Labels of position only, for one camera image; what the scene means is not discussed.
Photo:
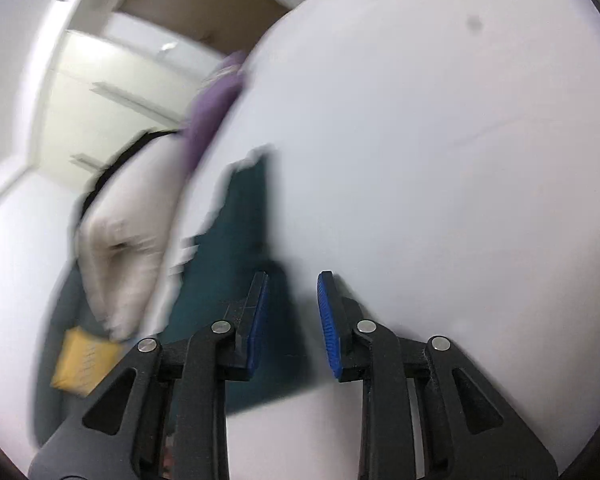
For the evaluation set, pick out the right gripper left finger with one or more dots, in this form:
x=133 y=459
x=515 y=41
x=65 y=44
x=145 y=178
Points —
x=119 y=430

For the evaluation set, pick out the beige folded duvet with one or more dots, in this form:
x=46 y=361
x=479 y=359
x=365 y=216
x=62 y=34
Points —
x=122 y=239

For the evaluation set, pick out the yellow cushion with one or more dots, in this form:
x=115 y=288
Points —
x=84 y=361

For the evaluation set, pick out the black garment on duvet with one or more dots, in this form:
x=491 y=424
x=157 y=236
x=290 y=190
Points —
x=95 y=186

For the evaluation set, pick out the purple cushion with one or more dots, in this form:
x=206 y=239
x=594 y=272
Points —
x=210 y=106

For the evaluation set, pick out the brown door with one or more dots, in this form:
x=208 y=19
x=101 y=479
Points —
x=225 y=26

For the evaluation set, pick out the grey upholstered headboard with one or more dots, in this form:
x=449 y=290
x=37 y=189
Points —
x=51 y=406

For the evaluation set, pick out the dark green knit sweater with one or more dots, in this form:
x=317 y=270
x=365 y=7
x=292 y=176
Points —
x=226 y=256

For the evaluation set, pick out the white wardrobe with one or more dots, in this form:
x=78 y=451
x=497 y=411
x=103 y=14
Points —
x=100 y=95

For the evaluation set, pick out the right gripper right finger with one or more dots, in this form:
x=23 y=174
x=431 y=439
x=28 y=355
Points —
x=427 y=394

